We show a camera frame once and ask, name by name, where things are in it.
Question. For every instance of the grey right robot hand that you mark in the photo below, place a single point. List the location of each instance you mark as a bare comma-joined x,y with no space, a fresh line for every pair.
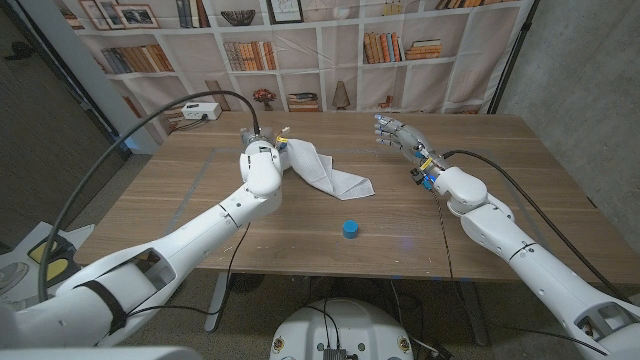
407,140

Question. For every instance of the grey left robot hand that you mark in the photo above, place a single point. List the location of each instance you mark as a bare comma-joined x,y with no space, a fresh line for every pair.
262,135

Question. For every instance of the white cloth napkin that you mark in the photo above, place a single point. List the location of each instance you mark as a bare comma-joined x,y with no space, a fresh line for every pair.
325,175

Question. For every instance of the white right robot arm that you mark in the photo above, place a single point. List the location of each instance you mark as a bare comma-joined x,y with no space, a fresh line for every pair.
500,235

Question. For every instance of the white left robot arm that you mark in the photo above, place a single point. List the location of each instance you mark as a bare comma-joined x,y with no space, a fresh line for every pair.
225,215

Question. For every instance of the blue cylinder block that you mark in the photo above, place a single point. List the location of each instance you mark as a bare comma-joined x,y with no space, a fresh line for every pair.
350,229

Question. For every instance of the white power strip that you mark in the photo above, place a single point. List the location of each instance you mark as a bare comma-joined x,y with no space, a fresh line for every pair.
201,110

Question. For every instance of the printed bookshelf backdrop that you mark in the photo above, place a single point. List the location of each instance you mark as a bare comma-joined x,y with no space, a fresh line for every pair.
340,60

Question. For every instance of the black backdrop stand pole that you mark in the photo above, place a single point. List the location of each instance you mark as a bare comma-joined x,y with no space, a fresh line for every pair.
515,55

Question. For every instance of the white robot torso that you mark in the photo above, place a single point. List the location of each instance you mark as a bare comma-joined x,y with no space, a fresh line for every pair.
350,330

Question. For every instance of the white floor platform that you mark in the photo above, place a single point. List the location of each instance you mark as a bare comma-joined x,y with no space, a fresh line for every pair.
80,233

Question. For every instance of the yellow black foot pedal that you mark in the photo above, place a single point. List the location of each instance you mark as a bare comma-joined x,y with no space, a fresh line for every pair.
36,252
60,270

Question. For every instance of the grey sneaker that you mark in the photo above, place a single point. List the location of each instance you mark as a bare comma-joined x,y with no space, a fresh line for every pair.
10,276

